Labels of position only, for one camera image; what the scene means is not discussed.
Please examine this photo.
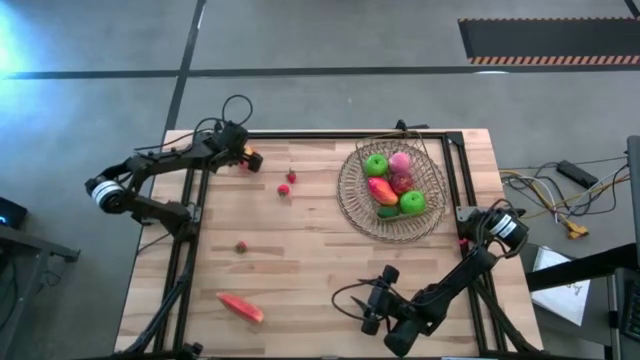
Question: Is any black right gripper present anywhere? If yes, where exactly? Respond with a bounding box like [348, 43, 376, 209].
[349, 264, 402, 337]

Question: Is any green toy apple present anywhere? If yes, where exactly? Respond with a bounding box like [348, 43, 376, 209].
[363, 153, 390, 177]
[399, 189, 428, 216]

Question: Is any red yellow toy mango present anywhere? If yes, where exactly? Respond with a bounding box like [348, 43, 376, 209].
[367, 176, 400, 207]

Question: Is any watermelon slice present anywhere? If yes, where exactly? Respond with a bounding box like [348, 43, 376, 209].
[215, 292, 265, 325]

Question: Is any red toy apple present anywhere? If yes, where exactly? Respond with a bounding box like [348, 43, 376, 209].
[389, 171, 415, 196]

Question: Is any pink toy peach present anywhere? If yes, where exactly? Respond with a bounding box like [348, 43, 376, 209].
[388, 151, 413, 175]

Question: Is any white paper sheet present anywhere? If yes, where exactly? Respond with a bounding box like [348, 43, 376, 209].
[529, 246, 592, 327]

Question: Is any black metal stand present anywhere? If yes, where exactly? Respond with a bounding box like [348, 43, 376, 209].
[0, 224, 81, 351]

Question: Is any black desk bar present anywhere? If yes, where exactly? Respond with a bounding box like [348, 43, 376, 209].
[524, 242, 640, 294]

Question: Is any black device with blue light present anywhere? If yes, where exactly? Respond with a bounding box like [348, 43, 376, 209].
[0, 196, 29, 231]

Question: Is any black power brick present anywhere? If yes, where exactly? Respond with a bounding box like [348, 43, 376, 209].
[555, 159, 600, 190]

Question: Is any dark keyboard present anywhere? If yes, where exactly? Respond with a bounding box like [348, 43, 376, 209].
[607, 267, 640, 360]

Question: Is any grey monitor edge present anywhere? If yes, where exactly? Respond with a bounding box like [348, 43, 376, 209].
[626, 134, 640, 251]

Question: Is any black mat with hazard stripes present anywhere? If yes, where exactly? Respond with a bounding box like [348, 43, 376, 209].
[457, 17, 640, 66]

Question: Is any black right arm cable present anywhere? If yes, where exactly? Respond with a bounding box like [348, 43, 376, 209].
[330, 279, 381, 324]

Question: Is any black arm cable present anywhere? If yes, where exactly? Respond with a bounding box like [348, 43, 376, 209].
[134, 93, 255, 151]
[330, 279, 381, 324]

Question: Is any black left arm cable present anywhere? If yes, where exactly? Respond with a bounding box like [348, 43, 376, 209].
[134, 93, 255, 151]

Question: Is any black wire basket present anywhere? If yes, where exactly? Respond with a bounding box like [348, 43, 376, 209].
[353, 129, 446, 224]

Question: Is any yellow cable connector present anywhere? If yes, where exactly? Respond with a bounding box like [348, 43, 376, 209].
[564, 222, 590, 240]

